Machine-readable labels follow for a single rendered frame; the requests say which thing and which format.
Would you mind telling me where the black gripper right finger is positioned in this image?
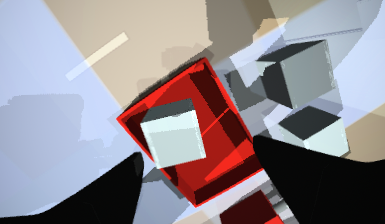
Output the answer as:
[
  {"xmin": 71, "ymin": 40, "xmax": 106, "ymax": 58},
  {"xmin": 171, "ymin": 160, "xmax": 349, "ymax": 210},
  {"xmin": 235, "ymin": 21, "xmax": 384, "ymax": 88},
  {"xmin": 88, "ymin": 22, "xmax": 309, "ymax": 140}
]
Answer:
[{"xmin": 253, "ymin": 135, "xmax": 385, "ymax": 224}]

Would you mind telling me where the red block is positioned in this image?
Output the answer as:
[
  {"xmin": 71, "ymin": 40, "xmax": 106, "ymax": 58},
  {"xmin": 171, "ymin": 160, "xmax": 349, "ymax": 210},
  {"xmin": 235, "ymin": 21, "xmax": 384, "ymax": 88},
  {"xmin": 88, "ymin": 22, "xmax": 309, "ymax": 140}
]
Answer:
[{"xmin": 220, "ymin": 190, "xmax": 289, "ymax": 224}]

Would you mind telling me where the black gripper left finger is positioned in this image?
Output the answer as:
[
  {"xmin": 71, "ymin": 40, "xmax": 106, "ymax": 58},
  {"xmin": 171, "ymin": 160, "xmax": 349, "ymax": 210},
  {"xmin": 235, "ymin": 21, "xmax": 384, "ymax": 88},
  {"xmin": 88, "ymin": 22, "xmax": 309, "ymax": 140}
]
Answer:
[{"xmin": 0, "ymin": 151, "xmax": 144, "ymax": 224}]

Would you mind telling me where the red tray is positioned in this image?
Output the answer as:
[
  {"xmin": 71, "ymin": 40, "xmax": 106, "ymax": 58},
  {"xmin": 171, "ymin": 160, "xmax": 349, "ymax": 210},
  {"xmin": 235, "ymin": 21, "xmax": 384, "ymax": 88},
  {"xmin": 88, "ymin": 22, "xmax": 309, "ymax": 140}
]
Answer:
[{"xmin": 116, "ymin": 58, "xmax": 264, "ymax": 208}]

